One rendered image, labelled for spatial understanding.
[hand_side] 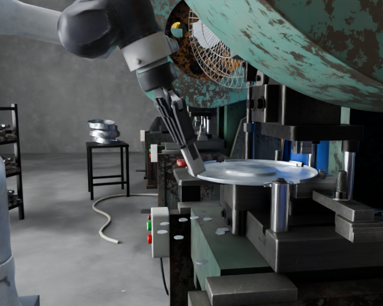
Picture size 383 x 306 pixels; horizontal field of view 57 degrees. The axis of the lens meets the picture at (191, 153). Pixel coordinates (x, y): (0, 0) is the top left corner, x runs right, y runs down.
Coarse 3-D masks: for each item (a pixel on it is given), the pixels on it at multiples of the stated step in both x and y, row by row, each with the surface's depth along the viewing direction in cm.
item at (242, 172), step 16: (224, 160) 94; (240, 160) 95; (256, 160) 95; (272, 160) 93; (208, 176) 75; (224, 176) 75; (240, 176) 75; (256, 176) 75; (272, 176) 75; (288, 176) 75; (304, 176) 75
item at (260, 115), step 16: (256, 80) 83; (272, 80) 78; (256, 96) 80; (272, 96) 74; (288, 96) 72; (304, 96) 73; (256, 112) 80; (272, 112) 75; (288, 112) 73; (304, 112) 73; (320, 112) 74; (336, 112) 74
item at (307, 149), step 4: (292, 144) 82; (296, 144) 80; (300, 144) 80; (304, 144) 79; (308, 144) 80; (292, 148) 82; (296, 148) 80; (300, 148) 80; (304, 148) 79; (308, 148) 80; (292, 152) 82; (296, 152) 80; (300, 152) 80; (304, 152) 80; (308, 152) 80
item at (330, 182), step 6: (330, 174) 78; (312, 180) 75; (318, 180) 75; (324, 180) 76; (330, 180) 76; (336, 180) 76; (294, 186) 76; (300, 186) 75; (306, 186) 75; (312, 186) 75; (318, 186) 76; (324, 186) 76; (330, 186) 76; (294, 192) 76; (300, 192) 75; (306, 192) 75
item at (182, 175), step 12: (180, 180) 72; (192, 180) 72; (204, 180) 73; (228, 192) 81; (240, 192) 76; (252, 192) 76; (264, 192) 77; (228, 204) 81; (240, 204) 76; (252, 204) 77; (264, 204) 77; (228, 216) 81; (240, 216) 77; (240, 228) 77
